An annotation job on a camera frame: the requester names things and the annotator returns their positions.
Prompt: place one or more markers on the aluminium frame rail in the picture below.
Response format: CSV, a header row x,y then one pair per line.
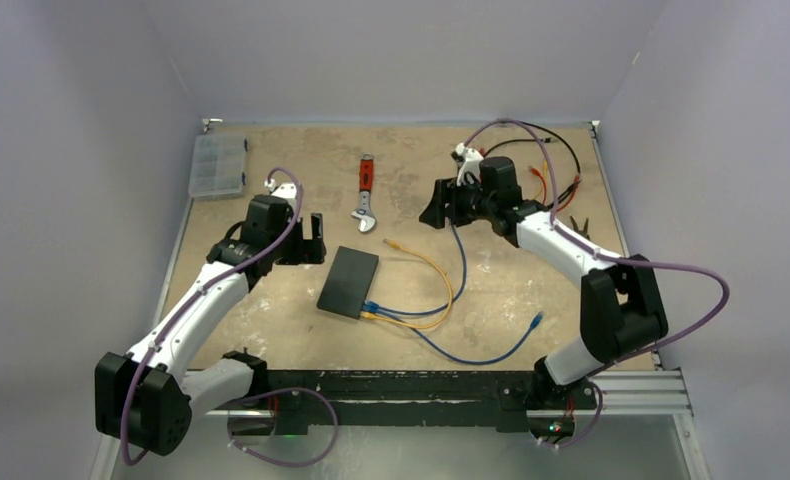
x,y
641,428

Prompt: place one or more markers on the yellow black pliers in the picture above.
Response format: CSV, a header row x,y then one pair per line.
x,y
580,228

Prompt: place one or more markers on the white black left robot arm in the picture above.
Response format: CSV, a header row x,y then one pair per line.
x,y
148,397

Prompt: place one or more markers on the clear plastic organizer box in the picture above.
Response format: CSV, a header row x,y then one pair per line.
x,y
218,166

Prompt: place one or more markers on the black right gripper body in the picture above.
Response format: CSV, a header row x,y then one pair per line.
x,y
471,204

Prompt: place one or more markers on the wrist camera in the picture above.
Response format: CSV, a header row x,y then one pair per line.
x,y
467,160
285,190

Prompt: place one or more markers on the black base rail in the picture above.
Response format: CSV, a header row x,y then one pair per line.
x,y
505,401

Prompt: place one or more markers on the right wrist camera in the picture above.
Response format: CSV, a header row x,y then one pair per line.
x,y
467,160

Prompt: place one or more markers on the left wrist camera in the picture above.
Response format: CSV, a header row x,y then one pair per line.
x,y
285,190

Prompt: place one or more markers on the silver adjustable wrench red handle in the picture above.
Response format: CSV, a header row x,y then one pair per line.
x,y
363,212

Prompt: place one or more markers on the black network switch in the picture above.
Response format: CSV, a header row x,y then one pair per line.
x,y
348,283

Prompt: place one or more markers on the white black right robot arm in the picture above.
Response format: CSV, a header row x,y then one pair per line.
x,y
621,309

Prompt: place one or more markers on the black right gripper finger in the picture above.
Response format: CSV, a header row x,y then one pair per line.
x,y
435,215
444,190

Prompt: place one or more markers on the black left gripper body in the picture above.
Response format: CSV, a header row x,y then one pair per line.
x,y
289,253

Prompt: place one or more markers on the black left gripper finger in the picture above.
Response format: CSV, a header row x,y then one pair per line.
x,y
316,223
313,251

